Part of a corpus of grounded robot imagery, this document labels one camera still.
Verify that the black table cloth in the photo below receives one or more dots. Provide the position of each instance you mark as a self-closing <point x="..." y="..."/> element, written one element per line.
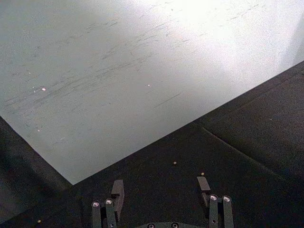
<point x="180" y="166"/>

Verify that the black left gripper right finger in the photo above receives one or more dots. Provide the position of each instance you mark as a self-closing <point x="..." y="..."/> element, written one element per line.
<point x="215" y="209"/>

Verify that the plain pale wall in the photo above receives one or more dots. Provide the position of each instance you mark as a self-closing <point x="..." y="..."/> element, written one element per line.
<point x="114" y="71"/>

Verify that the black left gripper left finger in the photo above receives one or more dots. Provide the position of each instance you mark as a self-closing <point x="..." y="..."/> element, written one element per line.
<point x="118" y="194"/>

